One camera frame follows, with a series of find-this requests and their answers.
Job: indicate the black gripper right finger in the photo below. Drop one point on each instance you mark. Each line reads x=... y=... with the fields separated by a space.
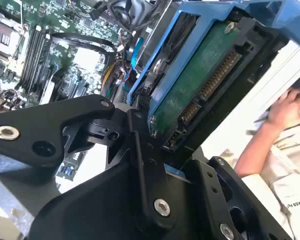
x=205 y=200

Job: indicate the hard disk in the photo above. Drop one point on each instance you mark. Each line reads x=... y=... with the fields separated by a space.
x=180 y=100

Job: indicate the person's bare hand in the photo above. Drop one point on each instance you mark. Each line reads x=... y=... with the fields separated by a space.
x=287 y=107

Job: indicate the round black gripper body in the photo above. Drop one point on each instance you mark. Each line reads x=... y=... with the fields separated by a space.
x=97 y=212

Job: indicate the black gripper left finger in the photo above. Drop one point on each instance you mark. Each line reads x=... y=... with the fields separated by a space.
x=47 y=120

